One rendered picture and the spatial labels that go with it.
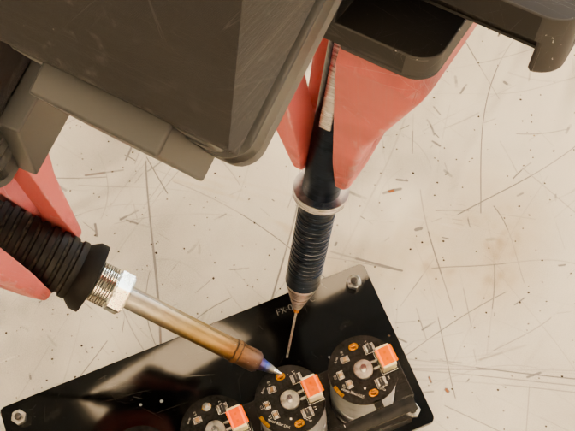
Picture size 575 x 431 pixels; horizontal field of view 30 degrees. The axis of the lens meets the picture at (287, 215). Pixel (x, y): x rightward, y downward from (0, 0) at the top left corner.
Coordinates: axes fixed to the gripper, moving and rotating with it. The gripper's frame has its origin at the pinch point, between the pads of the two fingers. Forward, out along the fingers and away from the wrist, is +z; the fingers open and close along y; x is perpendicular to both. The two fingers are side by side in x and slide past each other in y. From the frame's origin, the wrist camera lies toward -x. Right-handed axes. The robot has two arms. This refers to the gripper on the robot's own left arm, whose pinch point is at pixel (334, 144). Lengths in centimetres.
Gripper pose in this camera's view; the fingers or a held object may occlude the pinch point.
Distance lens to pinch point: 29.3
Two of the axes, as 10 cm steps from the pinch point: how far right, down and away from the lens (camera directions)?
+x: 4.8, -6.5, 5.9
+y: 8.7, 4.3, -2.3
